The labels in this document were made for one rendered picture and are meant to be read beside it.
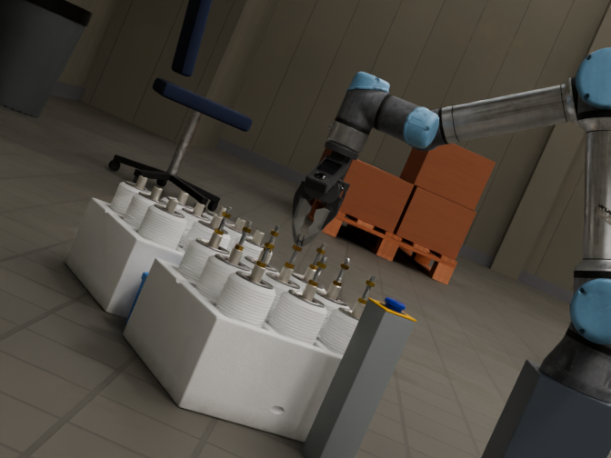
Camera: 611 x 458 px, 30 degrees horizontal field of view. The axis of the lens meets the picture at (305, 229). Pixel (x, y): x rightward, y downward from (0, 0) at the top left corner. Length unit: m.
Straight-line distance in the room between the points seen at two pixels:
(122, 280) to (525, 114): 0.94
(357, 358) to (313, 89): 9.88
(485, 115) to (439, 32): 9.62
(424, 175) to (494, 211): 4.65
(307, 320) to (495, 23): 9.96
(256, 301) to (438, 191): 5.31
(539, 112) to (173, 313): 0.82
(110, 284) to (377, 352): 0.77
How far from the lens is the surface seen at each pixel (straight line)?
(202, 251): 2.30
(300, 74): 11.88
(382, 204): 7.28
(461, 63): 11.92
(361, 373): 2.05
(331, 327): 2.22
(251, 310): 2.10
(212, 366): 2.07
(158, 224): 2.58
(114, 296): 2.56
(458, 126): 2.33
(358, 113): 2.25
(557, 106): 2.31
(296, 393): 2.16
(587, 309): 2.11
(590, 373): 2.25
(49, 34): 6.47
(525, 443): 2.24
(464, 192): 7.38
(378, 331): 2.03
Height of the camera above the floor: 0.55
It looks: 5 degrees down
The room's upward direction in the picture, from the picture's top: 24 degrees clockwise
